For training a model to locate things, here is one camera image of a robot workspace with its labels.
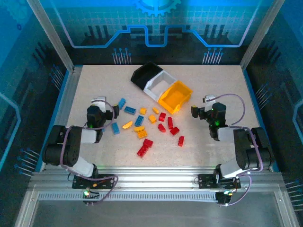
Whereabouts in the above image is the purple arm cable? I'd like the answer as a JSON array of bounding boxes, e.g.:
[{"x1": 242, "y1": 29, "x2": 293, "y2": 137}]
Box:
[
  {"x1": 212, "y1": 93, "x2": 265, "y2": 207},
  {"x1": 59, "y1": 99, "x2": 119, "y2": 206}
]

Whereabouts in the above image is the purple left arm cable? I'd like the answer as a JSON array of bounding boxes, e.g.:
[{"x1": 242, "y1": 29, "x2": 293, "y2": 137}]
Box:
[{"x1": 59, "y1": 99, "x2": 119, "y2": 206}]

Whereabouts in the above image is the black connector box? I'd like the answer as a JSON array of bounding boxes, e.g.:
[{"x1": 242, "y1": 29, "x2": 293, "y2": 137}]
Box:
[
  {"x1": 82, "y1": 190, "x2": 100, "y2": 206},
  {"x1": 215, "y1": 191, "x2": 235, "y2": 206}
]

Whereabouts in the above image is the white plastic bin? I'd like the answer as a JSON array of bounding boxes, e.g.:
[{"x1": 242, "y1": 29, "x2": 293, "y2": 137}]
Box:
[{"x1": 143, "y1": 70, "x2": 178, "y2": 103}]

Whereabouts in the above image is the yellow plastic bin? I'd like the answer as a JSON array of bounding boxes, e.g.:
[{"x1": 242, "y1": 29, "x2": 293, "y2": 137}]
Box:
[{"x1": 158, "y1": 80, "x2": 194, "y2": 115}]

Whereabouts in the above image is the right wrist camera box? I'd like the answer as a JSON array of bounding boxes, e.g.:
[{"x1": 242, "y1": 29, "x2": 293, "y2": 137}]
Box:
[{"x1": 202, "y1": 94, "x2": 217, "y2": 112}]

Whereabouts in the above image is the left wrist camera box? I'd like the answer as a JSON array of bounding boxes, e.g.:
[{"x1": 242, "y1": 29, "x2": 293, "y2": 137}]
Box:
[{"x1": 91, "y1": 96, "x2": 107, "y2": 113}]

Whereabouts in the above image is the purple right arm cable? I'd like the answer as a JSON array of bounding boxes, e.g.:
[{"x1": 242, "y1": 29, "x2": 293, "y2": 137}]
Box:
[{"x1": 212, "y1": 93, "x2": 265, "y2": 207}]

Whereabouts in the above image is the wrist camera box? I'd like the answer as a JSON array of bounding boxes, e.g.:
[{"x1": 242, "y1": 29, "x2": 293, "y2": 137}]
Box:
[
  {"x1": 91, "y1": 96, "x2": 107, "y2": 113},
  {"x1": 202, "y1": 94, "x2": 217, "y2": 112}
]

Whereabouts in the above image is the aluminium frame post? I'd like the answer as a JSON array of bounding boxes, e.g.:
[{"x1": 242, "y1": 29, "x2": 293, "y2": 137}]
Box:
[
  {"x1": 239, "y1": 0, "x2": 286, "y2": 70},
  {"x1": 26, "y1": 0, "x2": 74, "y2": 71}
]

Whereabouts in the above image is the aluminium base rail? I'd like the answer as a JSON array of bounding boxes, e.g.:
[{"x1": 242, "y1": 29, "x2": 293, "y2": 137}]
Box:
[{"x1": 28, "y1": 165, "x2": 284, "y2": 191}]

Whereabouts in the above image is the black plastic bin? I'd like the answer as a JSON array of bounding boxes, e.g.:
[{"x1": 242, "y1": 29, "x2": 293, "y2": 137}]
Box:
[{"x1": 130, "y1": 61, "x2": 164, "y2": 90}]

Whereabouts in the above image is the slotted cable tray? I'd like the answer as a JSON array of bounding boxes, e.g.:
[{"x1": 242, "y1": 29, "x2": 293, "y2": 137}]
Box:
[{"x1": 37, "y1": 192, "x2": 218, "y2": 201}]

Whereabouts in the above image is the blue table edge strip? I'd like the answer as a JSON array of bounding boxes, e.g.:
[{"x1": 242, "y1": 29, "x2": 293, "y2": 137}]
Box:
[
  {"x1": 35, "y1": 70, "x2": 70, "y2": 171},
  {"x1": 243, "y1": 68, "x2": 280, "y2": 172}
]

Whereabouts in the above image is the aluminium side rail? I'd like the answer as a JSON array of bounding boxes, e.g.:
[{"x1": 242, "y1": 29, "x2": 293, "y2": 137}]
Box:
[{"x1": 42, "y1": 66, "x2": 82, "y2": 172}]

